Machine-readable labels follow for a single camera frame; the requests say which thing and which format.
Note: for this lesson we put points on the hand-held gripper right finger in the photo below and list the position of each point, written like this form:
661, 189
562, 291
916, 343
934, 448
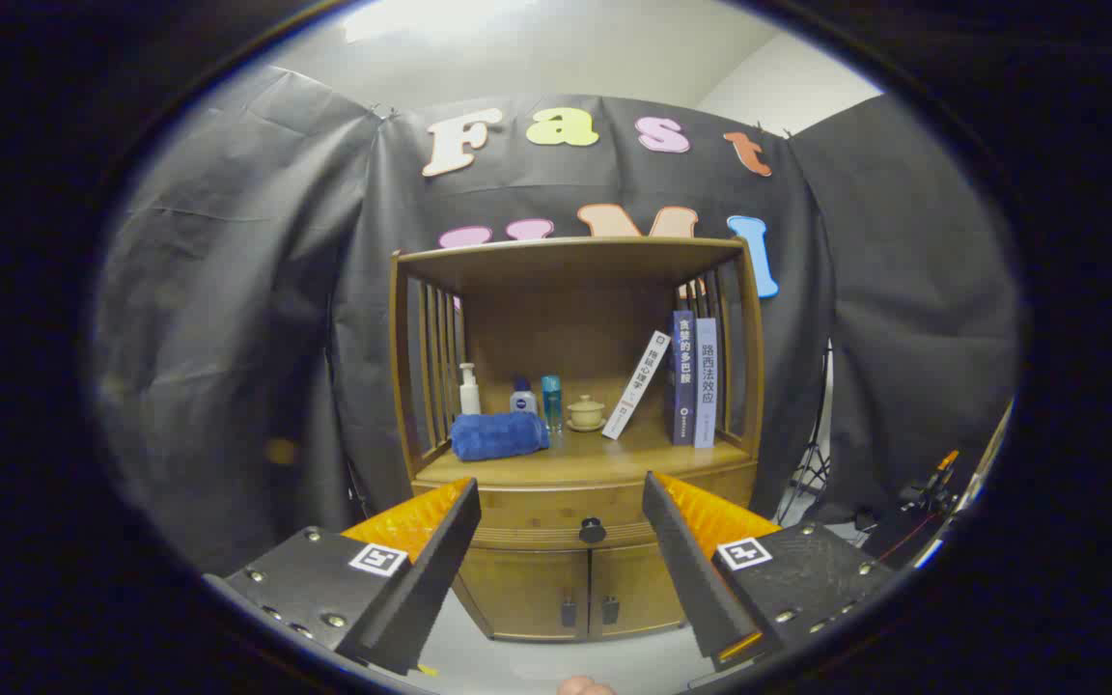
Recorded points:
686, 569

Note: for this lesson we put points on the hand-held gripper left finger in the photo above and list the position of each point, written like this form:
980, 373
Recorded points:
435, 569

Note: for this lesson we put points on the black drawer knob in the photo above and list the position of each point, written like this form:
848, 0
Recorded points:
592, 530

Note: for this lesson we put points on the wooden drawer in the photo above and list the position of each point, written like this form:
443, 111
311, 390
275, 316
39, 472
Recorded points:
556, 502

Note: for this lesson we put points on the wooden cabinet door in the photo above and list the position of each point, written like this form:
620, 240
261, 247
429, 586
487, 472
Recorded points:
633, 589
527, 594

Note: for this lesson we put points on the wooden cabinet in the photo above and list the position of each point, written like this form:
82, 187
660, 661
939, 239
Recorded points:
556, 328

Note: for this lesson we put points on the blue rolled towel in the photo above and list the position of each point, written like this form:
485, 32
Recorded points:
498, 436

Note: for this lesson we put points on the white pump bottle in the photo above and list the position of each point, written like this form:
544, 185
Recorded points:
469, 398

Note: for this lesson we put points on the dark blue book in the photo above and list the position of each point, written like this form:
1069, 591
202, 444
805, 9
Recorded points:
683, 386

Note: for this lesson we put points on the light purple book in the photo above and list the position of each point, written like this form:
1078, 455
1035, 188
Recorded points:
706, 386

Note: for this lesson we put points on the beige lidded teacup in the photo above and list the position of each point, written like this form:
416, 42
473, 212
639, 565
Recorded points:
586, 413

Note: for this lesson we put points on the white bottle with blue cap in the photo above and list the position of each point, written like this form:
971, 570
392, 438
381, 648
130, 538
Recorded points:
522, 401

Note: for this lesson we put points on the white book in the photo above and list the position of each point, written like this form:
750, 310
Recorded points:
635, 386

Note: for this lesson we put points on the clear blue bottle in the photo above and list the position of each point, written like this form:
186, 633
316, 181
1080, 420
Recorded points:
552, 401

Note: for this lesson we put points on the black device with orange tip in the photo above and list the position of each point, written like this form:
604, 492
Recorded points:
928, 494

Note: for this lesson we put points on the black backdrop cloth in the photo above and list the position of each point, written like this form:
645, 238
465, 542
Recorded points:
228, 338

